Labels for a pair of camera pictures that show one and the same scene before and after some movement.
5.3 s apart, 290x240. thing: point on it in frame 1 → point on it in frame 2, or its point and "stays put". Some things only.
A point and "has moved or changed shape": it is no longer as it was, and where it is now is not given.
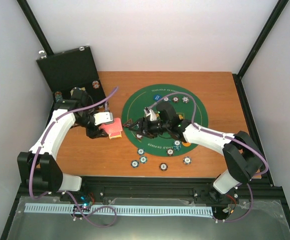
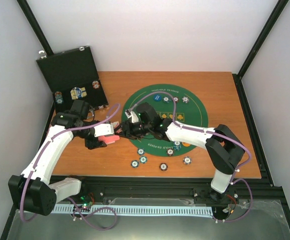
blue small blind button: x=157 y=97 stays put
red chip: x=175 y=99 stays put
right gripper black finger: x=137 y=126 → x=126 y=136
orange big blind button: x=186 y=144 stays put
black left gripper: x=96 y=133 → x=94 y=144
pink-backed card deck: x=115 y=126 has moved or changed shape
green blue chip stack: x=134 y=163 stays put
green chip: x=143 y=159 stays put
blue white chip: x=185 y=99 stays put
